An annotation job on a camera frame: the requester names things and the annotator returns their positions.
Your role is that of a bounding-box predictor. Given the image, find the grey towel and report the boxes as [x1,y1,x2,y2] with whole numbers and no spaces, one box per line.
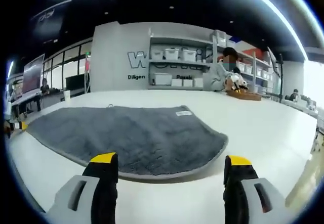
[25,104,229,181]

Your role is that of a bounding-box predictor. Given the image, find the white side desk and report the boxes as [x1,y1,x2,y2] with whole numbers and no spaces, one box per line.
[10,89,64,119]

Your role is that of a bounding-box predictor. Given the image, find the pink-topped white stand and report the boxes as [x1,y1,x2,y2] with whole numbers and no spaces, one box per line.
[84,56,92,94]

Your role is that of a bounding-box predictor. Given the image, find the wooden tray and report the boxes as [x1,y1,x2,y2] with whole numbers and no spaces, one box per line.
[225,89,262,102]

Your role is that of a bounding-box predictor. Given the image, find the dark hanging screen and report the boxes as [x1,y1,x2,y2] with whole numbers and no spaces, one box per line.
[29,0,73,43]

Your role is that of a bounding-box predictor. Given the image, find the grey metal shelf rack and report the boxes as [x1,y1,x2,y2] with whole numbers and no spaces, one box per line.
[147,28,276,91]

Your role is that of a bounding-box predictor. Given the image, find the white storage boxes on shelves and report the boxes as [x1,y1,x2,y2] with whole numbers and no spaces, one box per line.
[151,31,274,87]

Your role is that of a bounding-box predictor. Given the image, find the ceiling light strip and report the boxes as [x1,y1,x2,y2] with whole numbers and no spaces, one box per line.
[233,0,309,61]

